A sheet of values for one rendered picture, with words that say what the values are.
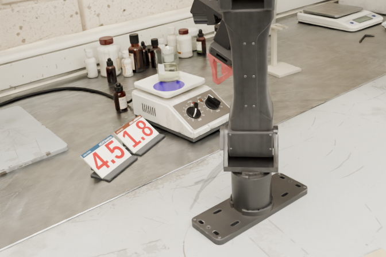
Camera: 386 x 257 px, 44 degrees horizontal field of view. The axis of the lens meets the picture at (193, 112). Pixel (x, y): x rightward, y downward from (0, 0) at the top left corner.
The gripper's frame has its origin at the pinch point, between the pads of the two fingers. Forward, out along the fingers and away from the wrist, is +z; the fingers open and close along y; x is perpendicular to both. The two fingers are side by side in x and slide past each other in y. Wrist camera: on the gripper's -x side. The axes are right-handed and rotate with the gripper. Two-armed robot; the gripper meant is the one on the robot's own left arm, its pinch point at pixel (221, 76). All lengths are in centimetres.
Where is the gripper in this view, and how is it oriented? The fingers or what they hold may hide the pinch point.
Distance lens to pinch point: 99.1
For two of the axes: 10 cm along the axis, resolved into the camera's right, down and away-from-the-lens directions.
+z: -2.8, 6.4, 7.2
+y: -5.5, 5.1, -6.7
